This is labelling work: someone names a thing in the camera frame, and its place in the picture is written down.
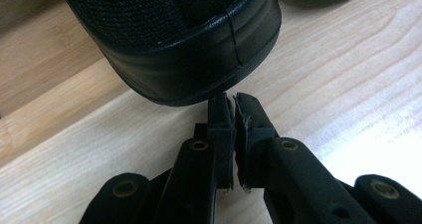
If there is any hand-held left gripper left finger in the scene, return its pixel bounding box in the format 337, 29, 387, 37
194, 93, 237, 190

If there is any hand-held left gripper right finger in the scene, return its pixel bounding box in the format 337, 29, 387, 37
234, 93, 279, 192

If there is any wooden shoe rack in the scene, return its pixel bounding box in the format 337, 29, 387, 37
0, 0, 133, 169

